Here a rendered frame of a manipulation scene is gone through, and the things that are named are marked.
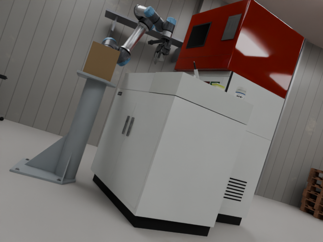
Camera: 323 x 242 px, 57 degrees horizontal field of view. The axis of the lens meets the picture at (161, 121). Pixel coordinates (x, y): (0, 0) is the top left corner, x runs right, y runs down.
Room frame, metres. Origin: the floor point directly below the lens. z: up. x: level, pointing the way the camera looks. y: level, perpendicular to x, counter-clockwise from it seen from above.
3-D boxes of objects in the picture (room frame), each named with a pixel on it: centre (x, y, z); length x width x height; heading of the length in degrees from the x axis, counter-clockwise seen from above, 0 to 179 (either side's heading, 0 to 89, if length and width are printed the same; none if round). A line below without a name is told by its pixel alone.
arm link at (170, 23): (2.19, 0.17, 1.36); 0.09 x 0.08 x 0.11; 35
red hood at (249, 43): (2.85, -0.48, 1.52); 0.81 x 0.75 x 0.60; 30
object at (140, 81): (2.29, 0.24, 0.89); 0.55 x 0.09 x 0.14; 30
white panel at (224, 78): (2.69, -0.20, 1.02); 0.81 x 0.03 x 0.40; 30
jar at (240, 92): (2.07, -0.47, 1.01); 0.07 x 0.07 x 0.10
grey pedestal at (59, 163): (2.31, 0.68, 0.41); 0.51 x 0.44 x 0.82; 104
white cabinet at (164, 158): (2.29, -0.05, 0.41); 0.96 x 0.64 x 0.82; 30
